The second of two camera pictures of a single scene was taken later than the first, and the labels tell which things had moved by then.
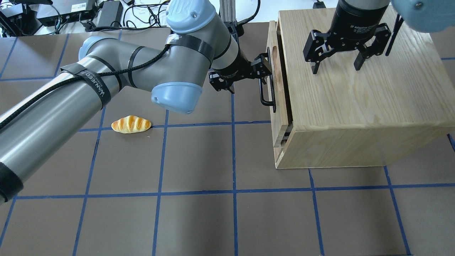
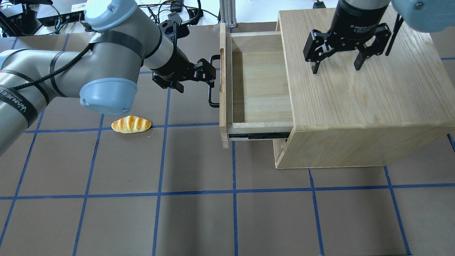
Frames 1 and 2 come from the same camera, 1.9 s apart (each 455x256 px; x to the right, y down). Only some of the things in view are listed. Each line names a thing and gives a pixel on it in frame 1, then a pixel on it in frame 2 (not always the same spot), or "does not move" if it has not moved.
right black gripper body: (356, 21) does not move
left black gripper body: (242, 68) -> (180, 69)
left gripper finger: (220, 83) -> (165, 84)
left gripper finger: (261, 67) -> (204, 71)
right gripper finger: (316, 47) does not move
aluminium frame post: (228, 11) does not move
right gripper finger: (382, 34) does not move
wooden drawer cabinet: (342, 117) does not move
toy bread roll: (131, 124) does not move
